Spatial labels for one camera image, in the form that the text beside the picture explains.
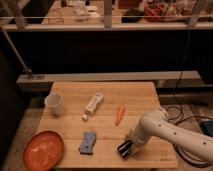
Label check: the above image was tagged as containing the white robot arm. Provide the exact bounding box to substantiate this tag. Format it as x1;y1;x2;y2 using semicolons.
128;108;213;165

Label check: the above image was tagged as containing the translucent white cup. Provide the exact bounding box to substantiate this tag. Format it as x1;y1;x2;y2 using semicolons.
45;93;63;116

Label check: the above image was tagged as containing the white tube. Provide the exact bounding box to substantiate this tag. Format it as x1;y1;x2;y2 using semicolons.
82;92;104;121

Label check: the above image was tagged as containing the orange carrot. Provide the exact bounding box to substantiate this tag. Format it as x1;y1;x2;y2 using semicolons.
115;104;125;126

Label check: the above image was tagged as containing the wooden cutting board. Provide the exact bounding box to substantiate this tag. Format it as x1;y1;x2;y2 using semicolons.
38;82;178;169

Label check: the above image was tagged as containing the grey ledge shelf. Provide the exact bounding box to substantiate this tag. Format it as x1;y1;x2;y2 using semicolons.
17;71;204;92

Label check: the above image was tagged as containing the metal diagonal rod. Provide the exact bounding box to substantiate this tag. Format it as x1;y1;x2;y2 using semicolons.
0;26;32;77

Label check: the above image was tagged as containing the orange plate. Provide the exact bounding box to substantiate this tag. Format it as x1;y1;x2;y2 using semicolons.
23;131;64;171

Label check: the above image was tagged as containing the dark power box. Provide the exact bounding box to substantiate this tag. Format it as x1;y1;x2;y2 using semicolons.
200;121;213;137

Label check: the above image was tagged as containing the black cable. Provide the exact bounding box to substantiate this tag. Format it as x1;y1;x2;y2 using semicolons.
164;105;213;169

